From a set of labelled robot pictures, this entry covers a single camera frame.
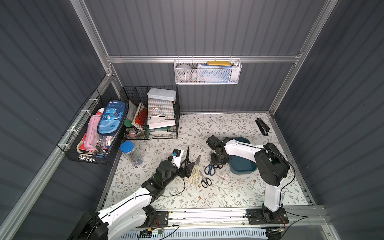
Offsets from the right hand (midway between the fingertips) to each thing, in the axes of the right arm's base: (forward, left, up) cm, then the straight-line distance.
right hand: (219, 161), depth 94 cm
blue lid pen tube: (-3, +51, +20) cm, 54 cm away
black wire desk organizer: (+23, +42, +20) cm, 52 cm away
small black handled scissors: (-13, +9, 0) cm, 15 cm away
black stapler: (+28, -35, 0) cm, 45 cm away
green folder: (+16, +46, +12) cm, 50 cm away
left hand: (-6, +19, +14) cm, 24 cm away
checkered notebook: (+28, +34, +21) cm, 49 cm away
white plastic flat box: (+38, +35, +24) cm, 56 cm away
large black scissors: (0, +20, +1) cm, 20 cm away
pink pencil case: (-3, +62, +32) cm, 70 cm away
